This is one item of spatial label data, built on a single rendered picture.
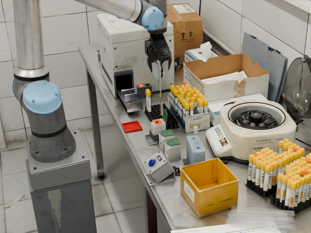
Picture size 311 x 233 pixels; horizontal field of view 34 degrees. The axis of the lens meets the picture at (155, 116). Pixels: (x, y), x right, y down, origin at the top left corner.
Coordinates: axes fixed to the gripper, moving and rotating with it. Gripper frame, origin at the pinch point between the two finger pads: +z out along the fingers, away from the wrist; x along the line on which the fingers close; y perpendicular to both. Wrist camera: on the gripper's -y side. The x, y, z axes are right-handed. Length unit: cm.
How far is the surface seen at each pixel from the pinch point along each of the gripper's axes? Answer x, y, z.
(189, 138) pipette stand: 0.3, -32.2, 7.8
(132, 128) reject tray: 12.4, -2.1, 17.7
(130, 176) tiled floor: -6, 87, 105
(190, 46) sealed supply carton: -36, 61, 14
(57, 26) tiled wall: 21, 156, 25
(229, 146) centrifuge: -13.3, -34.6, 12.3
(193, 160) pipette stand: 2.1, -40.1, 11.1
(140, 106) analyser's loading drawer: 6.2, 7.8, 14.0
